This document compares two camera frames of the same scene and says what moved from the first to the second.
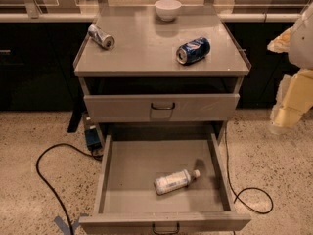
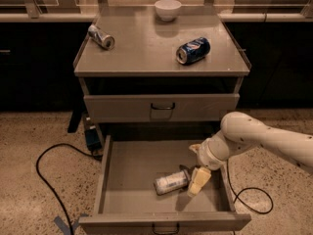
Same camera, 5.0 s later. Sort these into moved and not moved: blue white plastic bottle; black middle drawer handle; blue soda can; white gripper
Moved: white gripper
Not moved: blue soda can; black middle drawer handle; blue white plastic bottle
